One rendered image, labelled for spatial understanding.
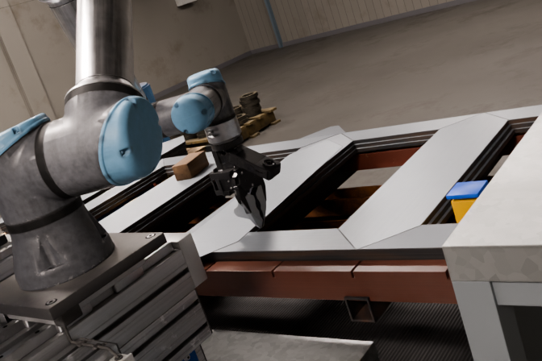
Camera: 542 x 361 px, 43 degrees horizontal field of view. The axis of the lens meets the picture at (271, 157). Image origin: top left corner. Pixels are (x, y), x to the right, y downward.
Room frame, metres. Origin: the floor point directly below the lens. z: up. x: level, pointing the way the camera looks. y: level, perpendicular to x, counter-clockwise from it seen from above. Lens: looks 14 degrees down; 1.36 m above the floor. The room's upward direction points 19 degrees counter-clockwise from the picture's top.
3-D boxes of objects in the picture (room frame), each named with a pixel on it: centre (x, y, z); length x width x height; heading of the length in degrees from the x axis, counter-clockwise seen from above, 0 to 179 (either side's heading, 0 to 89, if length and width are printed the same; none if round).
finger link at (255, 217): (1.46, 0.09, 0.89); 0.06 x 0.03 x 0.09; 51
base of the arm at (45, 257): (1.02, 0.35, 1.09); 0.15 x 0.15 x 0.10
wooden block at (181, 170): (2.15, 0.25, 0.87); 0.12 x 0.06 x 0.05; 152
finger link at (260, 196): (1.48, 0.07, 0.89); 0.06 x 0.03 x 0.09; 51
